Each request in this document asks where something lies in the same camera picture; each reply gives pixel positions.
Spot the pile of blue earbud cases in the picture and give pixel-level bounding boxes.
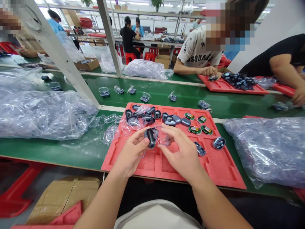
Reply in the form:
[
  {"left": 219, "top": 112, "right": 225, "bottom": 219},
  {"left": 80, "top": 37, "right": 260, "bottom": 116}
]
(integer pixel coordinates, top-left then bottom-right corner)
[{"left": 125, "top": 104, "right": 192, "bottom": 127}]

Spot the heap of clear plastic covers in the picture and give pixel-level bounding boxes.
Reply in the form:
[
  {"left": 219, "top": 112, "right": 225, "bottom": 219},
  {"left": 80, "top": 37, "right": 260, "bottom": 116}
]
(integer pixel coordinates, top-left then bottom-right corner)
[{"left": 88, "top": 113, "right": 123, "bottom": 128}]

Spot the heap of dark blue cases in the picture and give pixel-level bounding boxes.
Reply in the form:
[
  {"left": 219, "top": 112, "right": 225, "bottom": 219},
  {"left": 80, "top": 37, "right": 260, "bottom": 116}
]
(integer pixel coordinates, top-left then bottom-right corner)
[{"left": 221, "top": 72, "right": 258, "bottom": 91}]

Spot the clear bag of parts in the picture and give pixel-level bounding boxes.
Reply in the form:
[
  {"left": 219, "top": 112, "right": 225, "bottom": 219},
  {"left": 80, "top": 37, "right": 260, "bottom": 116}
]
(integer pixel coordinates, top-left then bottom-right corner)
[
  {"left": 100, "top": 51, "right": 123, "bottom": 74},
  {"left": 123, "top": 59, "right": 169, "bottom": 81}
]

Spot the taped cardboard box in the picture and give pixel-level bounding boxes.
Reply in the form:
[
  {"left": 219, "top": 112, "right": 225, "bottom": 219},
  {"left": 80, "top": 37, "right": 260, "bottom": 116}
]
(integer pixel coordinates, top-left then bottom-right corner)
[{"left": 25, "top": 176, "right": 101, "bottom": 225}]

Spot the blue case half shell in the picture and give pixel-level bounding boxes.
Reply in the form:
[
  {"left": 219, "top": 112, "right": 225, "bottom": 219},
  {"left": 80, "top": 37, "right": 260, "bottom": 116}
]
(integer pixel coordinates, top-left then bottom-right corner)
[{"left": 193, "top": 141, "right": 207, "bottom": 157}]

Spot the clear plastic case cover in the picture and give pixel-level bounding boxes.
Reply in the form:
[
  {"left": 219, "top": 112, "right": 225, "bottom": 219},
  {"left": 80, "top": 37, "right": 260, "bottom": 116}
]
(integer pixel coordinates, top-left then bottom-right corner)
[{"left": 152, "top": 126, "right": 171, "bottom": 146}]

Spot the loose clear plastic cover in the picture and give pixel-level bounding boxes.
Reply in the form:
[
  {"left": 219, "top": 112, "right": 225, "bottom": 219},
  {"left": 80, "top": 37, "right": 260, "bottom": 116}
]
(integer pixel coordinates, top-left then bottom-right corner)
[
  {"left": 103, "top": 124, "right": 120, "bottom": 145},
  {"left": 121, "top": 117, "right": 146, "bottom": 137}
]

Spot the open cardboard box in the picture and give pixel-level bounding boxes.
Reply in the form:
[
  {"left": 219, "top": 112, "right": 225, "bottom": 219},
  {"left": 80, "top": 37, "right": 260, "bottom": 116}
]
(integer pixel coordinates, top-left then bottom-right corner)
[
  {"left": 154, "top": 54, "right": 172, "bottom": 70},
  {"left": 73, "top": 57, "right": 100, "bottom": 72}
]

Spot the white metal frame post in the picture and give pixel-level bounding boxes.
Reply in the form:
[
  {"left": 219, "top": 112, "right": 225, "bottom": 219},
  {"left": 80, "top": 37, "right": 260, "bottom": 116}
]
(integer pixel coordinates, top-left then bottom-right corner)
[
  {"left": 23, "top": 0, "right": 100, "bottom": 107},
  {"left": 96, "top": 0, "right": 124, "bottom": 77}
]

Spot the person's right hand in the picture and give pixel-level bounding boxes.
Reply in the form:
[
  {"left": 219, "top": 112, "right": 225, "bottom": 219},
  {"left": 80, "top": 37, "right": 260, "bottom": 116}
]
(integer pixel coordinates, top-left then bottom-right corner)
[{"left": 157, "top": 123, "right": 203, "bottom": 184}]

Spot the large red foam tray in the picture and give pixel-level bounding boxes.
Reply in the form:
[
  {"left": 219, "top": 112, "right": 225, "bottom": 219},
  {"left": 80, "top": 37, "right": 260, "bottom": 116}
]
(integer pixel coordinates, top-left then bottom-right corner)
[{"left": 101, "top": 102, "right": 247, "bottom": 190}]

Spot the open blue earbud case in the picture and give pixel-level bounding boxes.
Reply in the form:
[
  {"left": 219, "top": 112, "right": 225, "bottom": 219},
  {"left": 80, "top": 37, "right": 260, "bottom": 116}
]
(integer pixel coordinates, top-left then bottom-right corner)
[{"left": 212, "top": 136, "right": 226, "bottom": 151}]

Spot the person's left hand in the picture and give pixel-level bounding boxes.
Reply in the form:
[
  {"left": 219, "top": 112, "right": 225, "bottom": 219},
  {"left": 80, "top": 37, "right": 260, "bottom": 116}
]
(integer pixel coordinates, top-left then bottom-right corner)
[{"left": 114, "top": 127, "right": 151, "bottom": 179}]

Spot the large clear plastic bag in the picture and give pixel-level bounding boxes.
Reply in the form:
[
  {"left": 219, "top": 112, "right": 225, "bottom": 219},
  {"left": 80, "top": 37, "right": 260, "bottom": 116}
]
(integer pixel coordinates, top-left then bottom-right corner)
[
  {"left": 0, "top": 68, "right": 99, "bottom": 141},
  {"left": 223, "top": 116, "right": 305, "bottom": 190}
]

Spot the person's body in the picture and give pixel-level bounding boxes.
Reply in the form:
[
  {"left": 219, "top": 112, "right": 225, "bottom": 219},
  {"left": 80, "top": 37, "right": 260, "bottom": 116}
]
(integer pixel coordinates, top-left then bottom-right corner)
[{"left": 114, "top": 199, "right": 203, "bottom": 229}]

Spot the dark blue earbud case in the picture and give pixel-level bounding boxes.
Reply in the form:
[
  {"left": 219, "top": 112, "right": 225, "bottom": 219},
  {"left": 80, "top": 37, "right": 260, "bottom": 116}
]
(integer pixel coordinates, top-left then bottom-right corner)
[{"left": 144, "top": 128, "right": 158, "bottom": 150}]

